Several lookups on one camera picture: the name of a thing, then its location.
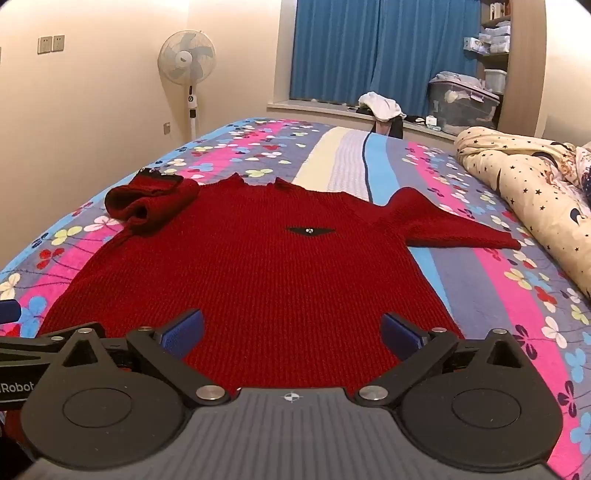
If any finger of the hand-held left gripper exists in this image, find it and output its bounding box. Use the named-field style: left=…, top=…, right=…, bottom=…
left=0, top=299, right=22, bottom=325
left=0, top=322, right=107, bottom=370

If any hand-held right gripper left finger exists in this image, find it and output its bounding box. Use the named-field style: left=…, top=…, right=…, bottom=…
left=59, top=309, right=232, bottom=409

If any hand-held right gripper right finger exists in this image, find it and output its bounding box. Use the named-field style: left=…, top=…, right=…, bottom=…
left=353, top=312, right=526, bottom=408

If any red knit sweater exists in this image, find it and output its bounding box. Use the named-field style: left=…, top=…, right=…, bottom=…
left=39, top=172, right=522, bottom=403

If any white clothes pile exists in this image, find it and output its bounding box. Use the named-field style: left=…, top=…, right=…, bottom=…
left=358, top=91, right=406, bottom=122

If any floral striped bed sheet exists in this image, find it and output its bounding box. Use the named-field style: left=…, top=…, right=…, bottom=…
left=0, top=117, right=591, bottom=480

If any cream star print quilt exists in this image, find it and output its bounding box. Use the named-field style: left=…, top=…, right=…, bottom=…
left=452, top=126, right=591, bottom=301

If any dark garment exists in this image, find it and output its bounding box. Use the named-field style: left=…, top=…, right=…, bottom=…
left=372, top=115, right=407, bottom=139

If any clear plastic storage box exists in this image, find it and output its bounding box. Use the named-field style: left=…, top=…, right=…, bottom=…
left=428, top=71, right=502, bottom=136

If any white plastic container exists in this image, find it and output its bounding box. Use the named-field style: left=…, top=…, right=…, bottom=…
left=483, top=69, right=509, bottom=94

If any white standing fan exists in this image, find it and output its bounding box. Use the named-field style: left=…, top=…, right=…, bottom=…
left=157, top=30, right=217, bottom=142

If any blue curtain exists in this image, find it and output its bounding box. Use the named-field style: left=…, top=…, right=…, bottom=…
left=290, top=0, right=484, bottom=112

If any wooden bookcase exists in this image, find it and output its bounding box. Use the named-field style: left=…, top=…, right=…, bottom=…
left=478, top=0, right=548, bottom=139

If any pile of wrapped packets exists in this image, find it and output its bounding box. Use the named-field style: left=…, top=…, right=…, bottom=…
left=463, top=22, right=511, bottom=57

